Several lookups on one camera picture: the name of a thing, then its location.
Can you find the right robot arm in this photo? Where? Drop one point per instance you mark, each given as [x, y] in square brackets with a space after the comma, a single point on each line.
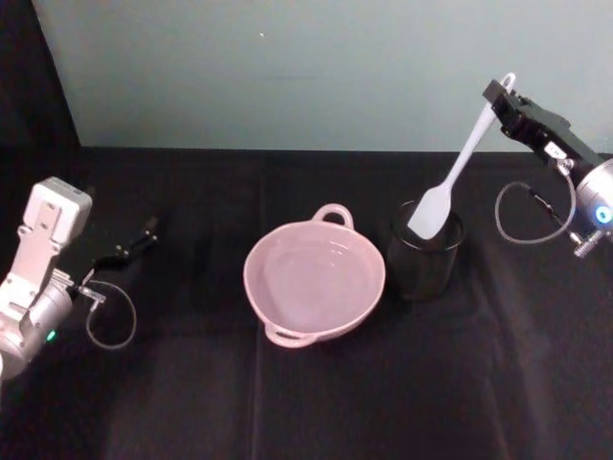
[596, 191]

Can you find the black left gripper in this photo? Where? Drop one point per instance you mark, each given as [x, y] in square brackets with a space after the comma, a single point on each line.
[98, 268]

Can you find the black table cloth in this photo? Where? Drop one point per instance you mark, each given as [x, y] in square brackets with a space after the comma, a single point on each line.
[306, 402]

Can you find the black round cup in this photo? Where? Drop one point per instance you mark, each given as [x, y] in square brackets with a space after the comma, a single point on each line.
[421, 268]

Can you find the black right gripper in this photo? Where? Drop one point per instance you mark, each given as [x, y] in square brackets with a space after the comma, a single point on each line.
[558, 136]

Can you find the white silicone spatula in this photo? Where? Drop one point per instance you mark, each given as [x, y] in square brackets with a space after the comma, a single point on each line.
[433, 211]

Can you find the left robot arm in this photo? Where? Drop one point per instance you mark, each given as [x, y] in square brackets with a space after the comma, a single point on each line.
[40, 249]

